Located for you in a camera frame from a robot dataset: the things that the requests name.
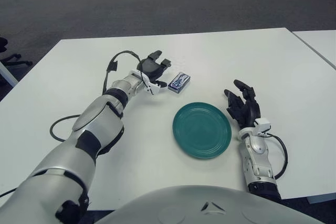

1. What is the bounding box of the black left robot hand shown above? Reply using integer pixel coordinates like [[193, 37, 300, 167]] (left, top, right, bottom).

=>
[[136, 50, 173, 90]]

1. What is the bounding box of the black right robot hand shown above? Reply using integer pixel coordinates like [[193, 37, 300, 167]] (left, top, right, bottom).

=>
[[223, 79, 261, 130]]

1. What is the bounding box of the blue gum box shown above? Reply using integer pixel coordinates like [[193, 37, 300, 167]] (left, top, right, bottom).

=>
[[167, 71, 192, 95]]

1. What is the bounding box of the teal round plate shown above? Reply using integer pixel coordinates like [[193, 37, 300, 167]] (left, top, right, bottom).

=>
[[172, 102, 233, 159]]

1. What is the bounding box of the grey robot torso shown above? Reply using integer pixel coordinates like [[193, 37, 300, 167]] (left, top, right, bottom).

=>
[[101, 185, 326, 224]]

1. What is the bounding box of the white table leg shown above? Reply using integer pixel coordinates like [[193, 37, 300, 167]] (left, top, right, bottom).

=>
[[0, 62, 18, 88]]

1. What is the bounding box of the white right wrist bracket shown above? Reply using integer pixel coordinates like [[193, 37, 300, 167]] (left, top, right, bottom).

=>
[[253, 119, 271, 133]]

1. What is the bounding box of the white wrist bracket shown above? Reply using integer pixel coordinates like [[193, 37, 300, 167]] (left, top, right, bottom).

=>
[[143, 77, 161, 95], [253, 119, 271, 133]]

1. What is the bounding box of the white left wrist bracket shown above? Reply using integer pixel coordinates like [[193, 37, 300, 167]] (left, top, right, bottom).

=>
[[143, 77, 161, 95]]

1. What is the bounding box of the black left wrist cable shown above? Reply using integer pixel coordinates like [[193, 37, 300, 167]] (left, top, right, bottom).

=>
[[101, 50, 144, 95]]

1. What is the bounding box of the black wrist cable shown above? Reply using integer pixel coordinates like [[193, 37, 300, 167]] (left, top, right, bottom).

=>
[[264, 132, 288, 182], [101, 50, 144, 95]]

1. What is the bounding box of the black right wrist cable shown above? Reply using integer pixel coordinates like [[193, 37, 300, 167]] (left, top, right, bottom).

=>
[[264, 132, 288, 182]]

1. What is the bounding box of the grey table frame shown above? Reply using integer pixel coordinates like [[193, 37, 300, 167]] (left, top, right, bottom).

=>
[[309, 195, 336, 204]]

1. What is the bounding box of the black left upper arm cable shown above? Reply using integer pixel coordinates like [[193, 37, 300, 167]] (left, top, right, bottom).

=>
[[49, 114, 81, 142]]

